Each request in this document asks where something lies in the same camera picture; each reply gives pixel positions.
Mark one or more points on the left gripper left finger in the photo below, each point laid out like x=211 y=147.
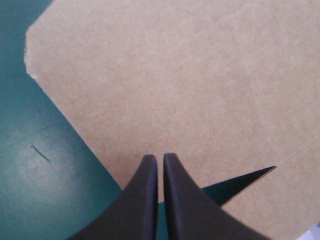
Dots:
x=136 y=207

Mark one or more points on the brown cardboard box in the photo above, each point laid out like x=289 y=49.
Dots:
x=180 y=82

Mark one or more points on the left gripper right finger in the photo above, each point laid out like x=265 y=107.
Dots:
x=190 y=212

